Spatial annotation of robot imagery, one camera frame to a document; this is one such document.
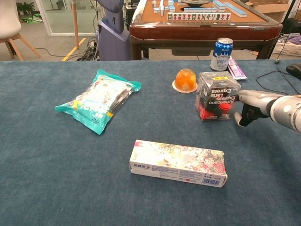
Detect floral toothpaste box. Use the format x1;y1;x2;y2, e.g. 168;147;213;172
129;139;228;188

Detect white framed glass partition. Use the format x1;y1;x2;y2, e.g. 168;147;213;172
35;0;99;37

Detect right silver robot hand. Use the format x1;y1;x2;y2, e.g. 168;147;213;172
234;89;282;127

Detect blue felt table mat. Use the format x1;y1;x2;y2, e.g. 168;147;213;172
0;60;301;226

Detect straight blue-back mahjong tile row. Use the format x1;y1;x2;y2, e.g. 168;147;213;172
183;7;218;13

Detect blue white drink can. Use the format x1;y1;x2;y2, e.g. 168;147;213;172
210;37;234;71

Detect black floor cable tangle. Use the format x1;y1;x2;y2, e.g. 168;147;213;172
77;37;101;61

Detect white plastic basket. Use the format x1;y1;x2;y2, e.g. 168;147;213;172
272;35;301;57

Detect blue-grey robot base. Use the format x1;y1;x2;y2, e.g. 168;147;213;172
95;0;131;61

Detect white chair wooden legs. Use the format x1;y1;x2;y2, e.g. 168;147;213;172
0;0;43;61

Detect black computer mouse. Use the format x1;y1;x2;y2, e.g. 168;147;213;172
285;63;301;81

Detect face-up mahjong tile row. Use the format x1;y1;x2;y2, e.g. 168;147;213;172
167;12;231;21

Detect long diagonal mahjong tile row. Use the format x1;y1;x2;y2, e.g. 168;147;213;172
224;2;247;17

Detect wooden pole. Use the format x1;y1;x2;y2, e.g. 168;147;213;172
71;0;80;50

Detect teal clear snack bag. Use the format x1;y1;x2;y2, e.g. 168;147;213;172
55;68;142;136

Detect brown mahjong table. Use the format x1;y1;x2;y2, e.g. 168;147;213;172
129;0;283;61

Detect orange jelly cup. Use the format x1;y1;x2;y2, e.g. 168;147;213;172
172;68;198;93

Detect purple white sachet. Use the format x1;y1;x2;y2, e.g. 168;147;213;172
227;56;248;81

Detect black mouse cable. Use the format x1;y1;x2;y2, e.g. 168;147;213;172
256;58;301;96

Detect green floor object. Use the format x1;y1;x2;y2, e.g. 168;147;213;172
22;13;44;24

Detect green potted plant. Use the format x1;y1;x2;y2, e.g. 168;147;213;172
16;1;36;15

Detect transparent small coffee box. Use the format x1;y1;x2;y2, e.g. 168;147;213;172
195;72;242;122

